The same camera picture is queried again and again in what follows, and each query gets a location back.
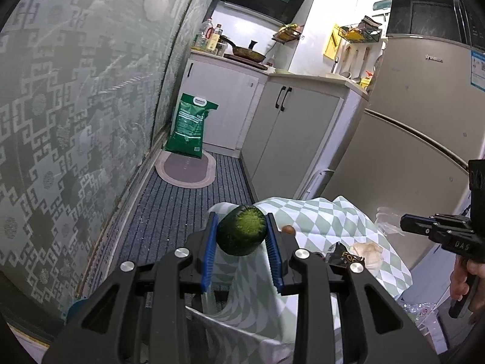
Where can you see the oval floor mat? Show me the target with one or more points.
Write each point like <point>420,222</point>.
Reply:
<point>185,170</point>

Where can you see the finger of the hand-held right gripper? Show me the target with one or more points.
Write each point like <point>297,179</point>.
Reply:
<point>416,224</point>
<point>451,219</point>

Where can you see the green rice bag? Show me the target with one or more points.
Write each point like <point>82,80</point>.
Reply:
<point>189,125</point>

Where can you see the person's right hand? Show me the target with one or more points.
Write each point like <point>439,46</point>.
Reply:
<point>458,282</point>

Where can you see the clear plastic bag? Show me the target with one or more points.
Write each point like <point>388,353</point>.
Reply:
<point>390,220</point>

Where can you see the large green patterned door panel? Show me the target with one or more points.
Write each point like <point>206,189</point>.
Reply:
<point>75,121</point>

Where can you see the narrow green patterned door panel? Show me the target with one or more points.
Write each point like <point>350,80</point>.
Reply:
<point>189,26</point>

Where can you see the striped floor mat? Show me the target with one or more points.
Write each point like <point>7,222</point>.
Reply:
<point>182,212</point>

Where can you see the green cucumber piece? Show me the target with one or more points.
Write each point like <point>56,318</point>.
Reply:
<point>242,231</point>

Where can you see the white plastic bag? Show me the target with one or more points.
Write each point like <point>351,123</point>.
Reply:
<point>235,343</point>

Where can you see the yellow oil bottle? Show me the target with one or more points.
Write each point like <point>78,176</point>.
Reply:
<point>215,41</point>

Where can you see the frying pan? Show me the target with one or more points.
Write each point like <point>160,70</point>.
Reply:
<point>248,52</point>

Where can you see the green white checkered tablecloth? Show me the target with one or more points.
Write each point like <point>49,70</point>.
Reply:
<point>322,216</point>

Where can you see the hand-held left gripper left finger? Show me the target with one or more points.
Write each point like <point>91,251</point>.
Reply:
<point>209,258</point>

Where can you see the clear bottle red cap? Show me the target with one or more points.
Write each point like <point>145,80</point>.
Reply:
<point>205,36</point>

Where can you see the grey kitchen cabinet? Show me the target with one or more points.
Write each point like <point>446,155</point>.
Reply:
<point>295,132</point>

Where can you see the brown chestnut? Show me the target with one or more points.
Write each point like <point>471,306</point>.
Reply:
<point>288,229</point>

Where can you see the clear crinkled plastic wrap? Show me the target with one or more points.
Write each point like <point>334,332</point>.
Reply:
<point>420,313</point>

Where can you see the teal plastic bin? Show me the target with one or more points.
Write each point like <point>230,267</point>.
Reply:
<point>75,309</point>

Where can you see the yellow hanging board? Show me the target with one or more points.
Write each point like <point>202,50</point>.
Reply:
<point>332,43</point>

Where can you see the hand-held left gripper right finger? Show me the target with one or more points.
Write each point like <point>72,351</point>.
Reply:
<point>274,258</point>

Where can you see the black microwave oven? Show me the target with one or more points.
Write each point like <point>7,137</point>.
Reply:
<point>428,17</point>

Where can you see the white kitchen cabinet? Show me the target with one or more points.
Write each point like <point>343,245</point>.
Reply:
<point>219,102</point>

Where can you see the wall spice rack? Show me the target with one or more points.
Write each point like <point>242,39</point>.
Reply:
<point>288,34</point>

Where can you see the beige refrigerator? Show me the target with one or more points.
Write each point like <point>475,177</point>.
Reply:
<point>409,140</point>

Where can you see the black snack packet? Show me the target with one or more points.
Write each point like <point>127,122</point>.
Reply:
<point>341,256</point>

